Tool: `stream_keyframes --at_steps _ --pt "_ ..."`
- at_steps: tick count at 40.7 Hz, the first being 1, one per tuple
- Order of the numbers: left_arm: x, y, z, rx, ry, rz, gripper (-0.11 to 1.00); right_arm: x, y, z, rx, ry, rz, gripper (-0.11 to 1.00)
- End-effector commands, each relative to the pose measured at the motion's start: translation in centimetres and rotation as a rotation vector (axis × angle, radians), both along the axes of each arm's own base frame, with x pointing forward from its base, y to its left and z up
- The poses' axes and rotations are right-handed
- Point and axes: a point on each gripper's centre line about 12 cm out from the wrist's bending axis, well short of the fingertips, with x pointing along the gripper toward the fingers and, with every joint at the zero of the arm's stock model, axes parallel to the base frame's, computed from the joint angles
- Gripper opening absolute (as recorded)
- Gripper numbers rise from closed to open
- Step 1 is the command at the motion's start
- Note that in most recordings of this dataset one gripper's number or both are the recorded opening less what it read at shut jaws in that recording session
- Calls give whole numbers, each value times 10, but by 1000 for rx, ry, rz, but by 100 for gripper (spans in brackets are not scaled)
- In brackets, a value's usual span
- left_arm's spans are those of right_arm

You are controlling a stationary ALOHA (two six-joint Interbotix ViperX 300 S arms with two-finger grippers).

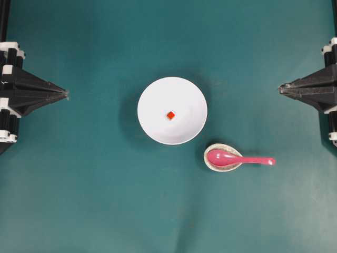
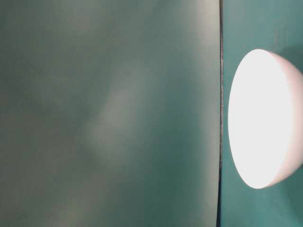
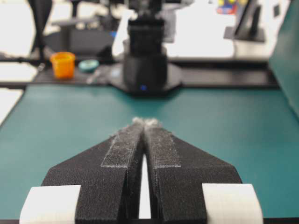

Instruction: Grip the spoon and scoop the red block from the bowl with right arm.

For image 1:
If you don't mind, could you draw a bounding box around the speckled ceramic spoon rest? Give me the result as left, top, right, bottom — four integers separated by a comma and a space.
203, 143, 242, 172

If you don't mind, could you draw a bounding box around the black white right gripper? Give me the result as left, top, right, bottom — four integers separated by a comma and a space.
279, 37, 336, 147

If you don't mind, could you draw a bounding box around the white round bowl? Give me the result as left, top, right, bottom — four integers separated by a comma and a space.
137, 77, 207, 145

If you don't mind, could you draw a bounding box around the small red block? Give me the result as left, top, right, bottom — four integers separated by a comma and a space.
166, 111, 175, 120

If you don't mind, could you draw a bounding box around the black frame rail left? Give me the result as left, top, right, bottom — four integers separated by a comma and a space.
0, 0, 11, 42

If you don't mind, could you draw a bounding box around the pink plastic spoon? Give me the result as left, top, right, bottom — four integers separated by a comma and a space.
206, 149, 275, 167

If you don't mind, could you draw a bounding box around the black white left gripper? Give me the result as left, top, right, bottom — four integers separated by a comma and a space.
1, 42, 68, 143

